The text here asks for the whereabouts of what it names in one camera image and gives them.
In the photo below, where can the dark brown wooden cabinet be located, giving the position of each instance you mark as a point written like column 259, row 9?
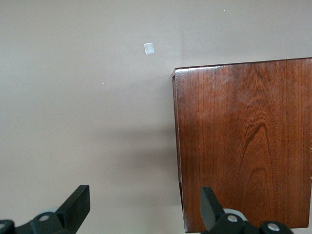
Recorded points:
column 243, row 134

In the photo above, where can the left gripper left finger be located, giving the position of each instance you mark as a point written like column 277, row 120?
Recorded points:
column 70, row 214

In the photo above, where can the small square tape patch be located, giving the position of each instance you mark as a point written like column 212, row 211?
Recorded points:
column 149, row 48

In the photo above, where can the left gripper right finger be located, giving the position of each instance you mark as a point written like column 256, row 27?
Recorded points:
column 210, row 209

